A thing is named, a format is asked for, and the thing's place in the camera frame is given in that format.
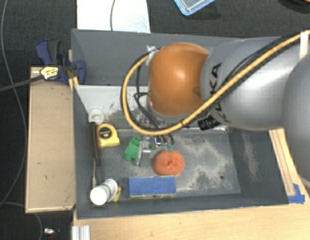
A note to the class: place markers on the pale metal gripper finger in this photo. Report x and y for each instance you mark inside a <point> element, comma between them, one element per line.
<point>144,156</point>

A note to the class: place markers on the green toy block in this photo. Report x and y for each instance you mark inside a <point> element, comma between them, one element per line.
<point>131,149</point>

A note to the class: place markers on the orange round scrubber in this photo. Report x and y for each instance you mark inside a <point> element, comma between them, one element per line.
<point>169,163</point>

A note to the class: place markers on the blue sponge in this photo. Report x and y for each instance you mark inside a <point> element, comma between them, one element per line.
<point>152,186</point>

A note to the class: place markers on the yellow tape measure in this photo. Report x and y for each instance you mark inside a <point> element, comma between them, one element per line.
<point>108,135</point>

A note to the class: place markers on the thin black stick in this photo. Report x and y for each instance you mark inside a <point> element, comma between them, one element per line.
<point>95,144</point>

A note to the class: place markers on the grey metal bin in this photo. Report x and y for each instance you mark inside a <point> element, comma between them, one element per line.
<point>210,159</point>

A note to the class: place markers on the white plastic bottle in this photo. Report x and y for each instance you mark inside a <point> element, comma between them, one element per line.
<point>102,192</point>

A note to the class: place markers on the pale wood board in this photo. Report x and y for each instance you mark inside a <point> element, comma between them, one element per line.
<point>51,144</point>

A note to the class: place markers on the black cylinder on white bracket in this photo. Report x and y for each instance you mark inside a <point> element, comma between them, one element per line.
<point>206,124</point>

